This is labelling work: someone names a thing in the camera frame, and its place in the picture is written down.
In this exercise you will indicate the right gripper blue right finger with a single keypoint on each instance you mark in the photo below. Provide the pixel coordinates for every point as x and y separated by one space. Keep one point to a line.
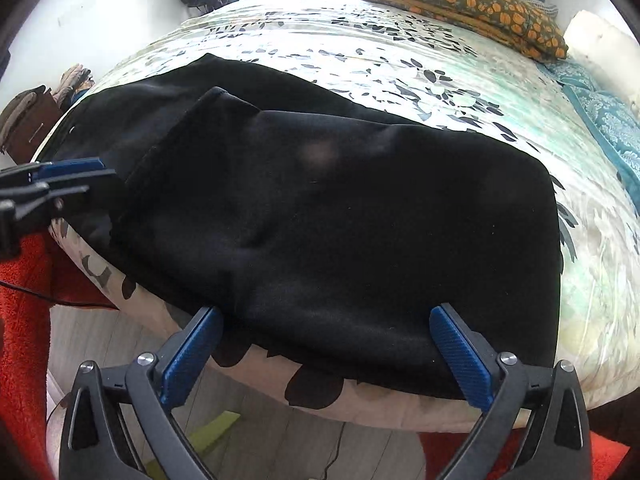
470 358

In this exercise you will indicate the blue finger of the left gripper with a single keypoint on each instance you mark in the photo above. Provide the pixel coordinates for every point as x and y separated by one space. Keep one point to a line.
84 192
67 167

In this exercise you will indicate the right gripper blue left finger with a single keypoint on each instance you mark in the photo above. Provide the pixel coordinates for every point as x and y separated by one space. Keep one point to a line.
182 358

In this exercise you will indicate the black pants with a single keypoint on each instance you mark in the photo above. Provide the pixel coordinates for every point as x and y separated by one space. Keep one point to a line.
325 231

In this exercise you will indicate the red fuzzy garment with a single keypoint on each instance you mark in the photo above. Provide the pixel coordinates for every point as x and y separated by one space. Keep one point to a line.
25 342

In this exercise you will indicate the teal patterned cloth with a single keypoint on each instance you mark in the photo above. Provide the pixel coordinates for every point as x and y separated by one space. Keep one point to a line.
609 120

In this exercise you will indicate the floral patterned bedsheet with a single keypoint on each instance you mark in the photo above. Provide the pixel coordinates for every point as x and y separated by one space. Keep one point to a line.
442 76

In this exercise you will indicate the cream headboard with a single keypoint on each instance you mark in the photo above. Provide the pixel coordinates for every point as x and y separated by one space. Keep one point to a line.
608 54

